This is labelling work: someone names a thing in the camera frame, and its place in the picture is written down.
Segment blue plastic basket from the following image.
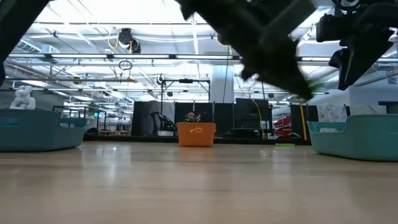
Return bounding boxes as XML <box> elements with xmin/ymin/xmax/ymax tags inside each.
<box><xmin>0</xmin><ymin>108</ymin><xmax>88</xmax><ymax>153</ymax></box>

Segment black metal table frame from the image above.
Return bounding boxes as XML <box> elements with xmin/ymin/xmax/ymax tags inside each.
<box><xmin>83</xmin><ymin>135</ymin><xmax>312</xmax><ymax>147</ymax></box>

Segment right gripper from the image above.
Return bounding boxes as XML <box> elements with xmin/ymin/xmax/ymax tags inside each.
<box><xmin>328</xmin><ymin>2</ymin><xmax>398</xmax><ymax>91</ymax></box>

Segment person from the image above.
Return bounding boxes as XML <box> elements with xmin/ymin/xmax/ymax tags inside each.
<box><xmin>185</xmin><ymin>111</ymin><xmax>200</xmax><ymax>123</ymax></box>

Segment black right camera cable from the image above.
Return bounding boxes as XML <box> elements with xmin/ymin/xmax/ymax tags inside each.
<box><xmin>331</xmin><ymin>0</ymin><xmax>362</xmax><ymax>13</ymax></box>

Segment white column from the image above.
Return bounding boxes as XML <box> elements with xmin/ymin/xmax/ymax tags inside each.
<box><xmin>210</xmin><ymin>65</ymin><xmax>234</xmax><ymax>104</ymax></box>

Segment white robot figure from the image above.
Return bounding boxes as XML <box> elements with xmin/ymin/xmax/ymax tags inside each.
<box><xmin>9</xmin><ymin>85</ymin><xmax>37</xmax><ymax>110</ymax></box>

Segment teal plastic basket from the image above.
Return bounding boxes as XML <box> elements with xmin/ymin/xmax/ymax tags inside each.
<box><xmin>307</xmin><ymin>114</ymin><xmax>398</xmax><ymax>162</ymax></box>

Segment silver air duct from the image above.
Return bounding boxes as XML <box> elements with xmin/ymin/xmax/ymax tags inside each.
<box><xmin>366</xmin><ymin>62</ymin><xmax>398</xmax><ymax>86</ymax></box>

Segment white patterned sheet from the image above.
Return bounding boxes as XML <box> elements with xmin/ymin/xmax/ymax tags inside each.
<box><xmin>317</xmin><ymin>103</ymin><xmax>348</xmax><ymax>123</ymax></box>

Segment yellow hanging cable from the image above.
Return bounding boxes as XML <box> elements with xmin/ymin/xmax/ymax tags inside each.
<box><xmin>298</xmin><ymin>104</ymin><xmax>308</xmax><ymax>141</ymax></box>

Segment long ceiling light rail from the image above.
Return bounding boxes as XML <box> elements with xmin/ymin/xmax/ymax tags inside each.
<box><xmin>0</xmin><ymin>53</ymin><xmax>398</xmax><ymax>62</ymax></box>

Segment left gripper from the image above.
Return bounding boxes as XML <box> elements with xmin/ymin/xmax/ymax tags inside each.
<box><xmin>214</xmin><ymin>0</ymin><xmax>317</xmax><ymax>101</ymax></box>

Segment orange plastic basket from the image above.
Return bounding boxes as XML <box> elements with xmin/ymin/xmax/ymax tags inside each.
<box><xmin>176</xmin><ymin>122</ymin><xmax>217</xmax><ymax>147</ymax></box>

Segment black frame stand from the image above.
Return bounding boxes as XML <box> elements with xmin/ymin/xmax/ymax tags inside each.
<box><xmin>159</xmin><ymin>79</ymin><xmax>211</xmax><ymax>138</ymax></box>

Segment red rack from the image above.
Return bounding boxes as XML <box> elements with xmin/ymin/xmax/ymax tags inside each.
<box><xmin>274</xmin><ymin>116</ymin><xmax>292</xmax><ymax>138</ymax></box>

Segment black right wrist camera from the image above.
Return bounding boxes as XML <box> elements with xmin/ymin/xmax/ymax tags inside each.
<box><xmin>315</xmin><ymin>12</ymin><xmax>346</xmax><ymax>43</ymax></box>

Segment dark monitor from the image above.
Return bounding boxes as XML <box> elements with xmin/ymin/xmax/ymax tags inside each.
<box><xmin>377</xmin><ymin>101</ymin><xmax>398</xmax><ymax>114</ymax></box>

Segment black hanging cable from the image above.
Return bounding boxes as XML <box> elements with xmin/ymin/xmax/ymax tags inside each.
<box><xmin>260</xmin><ymin>90</ymin><xmax>266</xmax><ymax>139</ymax></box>

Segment black ceiling cable reel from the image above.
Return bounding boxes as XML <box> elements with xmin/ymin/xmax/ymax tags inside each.
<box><xmin>118</xmin><ymin>27</ymin><xmax>142</xmax><ymax>54</ymax></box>

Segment dark grey partition panel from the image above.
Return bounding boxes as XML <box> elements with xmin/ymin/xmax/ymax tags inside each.
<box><xmin>131</xmin><ymin>101</ymin><xmax>175</xmax><ymax>137</ymax></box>

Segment black partition panel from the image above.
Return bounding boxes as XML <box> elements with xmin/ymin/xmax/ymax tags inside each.
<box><xmin>174</xmin><ymin>102</ymin><xmax>234</xmax><ymax>127</ymax></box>
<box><xmin>290</xmin><ymin>104</ymin><xmax>320</xmax><ymax>141</ymax></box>
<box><xmin>234</xmin><ymin>98</ymin><xmax>270</xmax><ymax>130</ymax></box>

